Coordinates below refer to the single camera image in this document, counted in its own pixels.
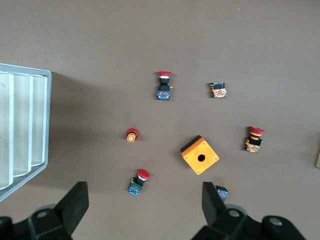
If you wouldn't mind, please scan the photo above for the red emergency stop orange block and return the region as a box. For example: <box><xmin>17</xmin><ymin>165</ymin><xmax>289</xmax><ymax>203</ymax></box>
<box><xmin>243</xmin><ymin>126</ymin><xmax>265</xmax><ymax>154</ymax></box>

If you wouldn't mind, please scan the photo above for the red mushroom button head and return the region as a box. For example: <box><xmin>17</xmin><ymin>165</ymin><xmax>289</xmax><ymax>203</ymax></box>
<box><xmin>125</xmin><ymin>127</ymin><xmax>140</xmax><ymax>144</ymax></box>

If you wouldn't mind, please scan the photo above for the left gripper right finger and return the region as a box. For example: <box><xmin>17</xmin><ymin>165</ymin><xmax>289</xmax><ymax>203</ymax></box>
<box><xmin>191</xmin><ymin>181</ymin><xmax>251</xmax><ymax>240</ymax></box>

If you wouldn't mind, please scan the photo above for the red push button blue block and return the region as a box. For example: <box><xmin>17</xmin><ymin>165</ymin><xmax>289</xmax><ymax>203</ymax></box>
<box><xmin>127</xmin><ymin>168</ymin><xmax>151</xmax><ymax>198</ymax></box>
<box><xmin>155</xmin><ymin>70</ymin><xmax>174</xmax><ymax>101</ymax></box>

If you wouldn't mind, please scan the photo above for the orange button enclosure box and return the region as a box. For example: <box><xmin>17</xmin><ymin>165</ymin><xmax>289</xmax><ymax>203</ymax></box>
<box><xmin>180</xmin><ymin>134</ymin><xmax>221</xmax><ymax>177</ymax></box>

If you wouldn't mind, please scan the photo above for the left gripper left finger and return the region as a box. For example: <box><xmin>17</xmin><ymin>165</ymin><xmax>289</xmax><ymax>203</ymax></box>
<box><xmin>27</xmin><ymin>181</ymin><xmax>90</xmax><ymax>240</ymax></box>

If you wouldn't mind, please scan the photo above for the red push button black block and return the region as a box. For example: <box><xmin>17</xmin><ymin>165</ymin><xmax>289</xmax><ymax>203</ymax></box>
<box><xmin>215</xmin><ymin>184</ymin><xmax>230</xmax><ymax>204</ymax></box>

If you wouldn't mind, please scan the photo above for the white grey slotted tray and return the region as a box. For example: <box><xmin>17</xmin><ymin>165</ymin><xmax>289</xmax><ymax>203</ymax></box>
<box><xmin>0</xmin><ymin>62</ymin><xmax>53</xmax><ymax>204</ymax></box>

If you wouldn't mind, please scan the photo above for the black orange contact block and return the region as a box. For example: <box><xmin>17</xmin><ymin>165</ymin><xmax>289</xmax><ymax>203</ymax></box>
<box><xmin>208</xmin><ymin>81</ymin><xmax>228</xmax><ymax>99</ymax></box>

